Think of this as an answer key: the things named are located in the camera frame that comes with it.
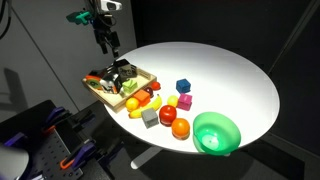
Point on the robot mounting stand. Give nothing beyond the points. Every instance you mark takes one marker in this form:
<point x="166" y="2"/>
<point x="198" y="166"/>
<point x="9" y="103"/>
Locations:
<point x="20" y="116"/>

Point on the green plastic bowl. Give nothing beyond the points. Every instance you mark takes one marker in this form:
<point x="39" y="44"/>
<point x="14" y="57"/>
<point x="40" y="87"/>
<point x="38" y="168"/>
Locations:
<point x="216" y="133"/>

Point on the dark purple toy plum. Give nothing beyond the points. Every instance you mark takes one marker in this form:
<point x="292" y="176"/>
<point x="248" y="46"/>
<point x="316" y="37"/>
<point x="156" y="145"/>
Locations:
<point x="149" y="91"/>

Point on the teal camera mount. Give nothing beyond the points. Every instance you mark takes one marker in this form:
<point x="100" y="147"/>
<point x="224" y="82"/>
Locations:
<point x="80" y="17"/>

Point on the toy orange fruit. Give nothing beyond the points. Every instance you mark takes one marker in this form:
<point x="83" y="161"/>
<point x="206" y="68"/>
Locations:
<point x="180" y="128"/>

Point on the white camera box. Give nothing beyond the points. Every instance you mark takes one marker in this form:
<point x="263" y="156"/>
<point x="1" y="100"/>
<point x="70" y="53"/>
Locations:
<point x="110" y="5"/>

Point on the orange plush block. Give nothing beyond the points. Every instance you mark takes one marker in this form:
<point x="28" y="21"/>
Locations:
<point x="92" y="82"/>

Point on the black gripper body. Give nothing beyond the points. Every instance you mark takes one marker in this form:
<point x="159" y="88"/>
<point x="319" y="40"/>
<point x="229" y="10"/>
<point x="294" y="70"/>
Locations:
<point x="105" y="30"/>

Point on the white table pedestal legs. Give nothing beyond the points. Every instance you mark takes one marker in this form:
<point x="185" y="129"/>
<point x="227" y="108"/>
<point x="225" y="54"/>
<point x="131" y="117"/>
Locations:
<point x="143" y="158"/>

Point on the orange studded brick block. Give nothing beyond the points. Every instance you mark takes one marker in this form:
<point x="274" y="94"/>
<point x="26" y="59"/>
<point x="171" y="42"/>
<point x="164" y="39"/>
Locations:
<point x="142" y="96"/>

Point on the pink toy block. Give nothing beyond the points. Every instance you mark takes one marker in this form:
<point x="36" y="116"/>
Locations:
<point x="184" y="102"/>

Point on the black plush block letter D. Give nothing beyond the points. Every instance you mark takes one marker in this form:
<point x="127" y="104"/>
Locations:
<point x="126" y="70"/>

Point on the red toy tomato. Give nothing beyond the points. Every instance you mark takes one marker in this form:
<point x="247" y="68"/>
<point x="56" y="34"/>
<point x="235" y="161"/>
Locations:
<point x="167" y="115"/>

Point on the grey toy block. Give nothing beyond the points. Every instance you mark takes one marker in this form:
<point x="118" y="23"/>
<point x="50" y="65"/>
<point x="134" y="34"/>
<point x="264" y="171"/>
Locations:
<point x="149" y="117"/>

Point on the white plush block teal triangle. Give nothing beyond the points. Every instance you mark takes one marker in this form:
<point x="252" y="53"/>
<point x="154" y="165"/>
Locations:
<point x="108" y="83"/>

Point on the blue toy block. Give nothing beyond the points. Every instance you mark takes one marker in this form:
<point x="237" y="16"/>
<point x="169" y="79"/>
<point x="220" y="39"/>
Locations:
<point x="183" y="86"/>

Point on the round yellow toy fruit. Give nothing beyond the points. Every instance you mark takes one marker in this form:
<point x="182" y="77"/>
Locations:
<point x="132" y="104"/>

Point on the black perforated mounting board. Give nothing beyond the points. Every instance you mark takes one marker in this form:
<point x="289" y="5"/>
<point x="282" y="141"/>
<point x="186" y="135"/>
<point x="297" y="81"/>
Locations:
<point x="50" y="156"/>

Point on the yellow toy banana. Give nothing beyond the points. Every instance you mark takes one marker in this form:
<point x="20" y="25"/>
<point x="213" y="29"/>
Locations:
<point x="148" y="108"/>

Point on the white rounded robot base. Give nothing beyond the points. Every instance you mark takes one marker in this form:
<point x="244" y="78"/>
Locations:
<point x="11" y="163"/>

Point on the wooden tray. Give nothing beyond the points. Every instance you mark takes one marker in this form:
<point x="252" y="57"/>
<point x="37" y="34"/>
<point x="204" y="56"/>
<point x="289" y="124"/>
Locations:
<point x="110" y="101"/>

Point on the light green toy block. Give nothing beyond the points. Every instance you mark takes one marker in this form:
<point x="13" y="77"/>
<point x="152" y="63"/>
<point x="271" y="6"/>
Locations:
<point x="129" y="86"/>

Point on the small yellow toy lemon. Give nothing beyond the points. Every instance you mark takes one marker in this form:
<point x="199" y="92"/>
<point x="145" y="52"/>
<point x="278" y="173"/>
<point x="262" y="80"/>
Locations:
<point x="172" y="101"/>

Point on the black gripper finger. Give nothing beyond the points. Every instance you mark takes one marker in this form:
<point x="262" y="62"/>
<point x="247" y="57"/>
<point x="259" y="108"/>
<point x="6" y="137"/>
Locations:
<point x="115" y="48"/>
<point x="104" y="46"/>

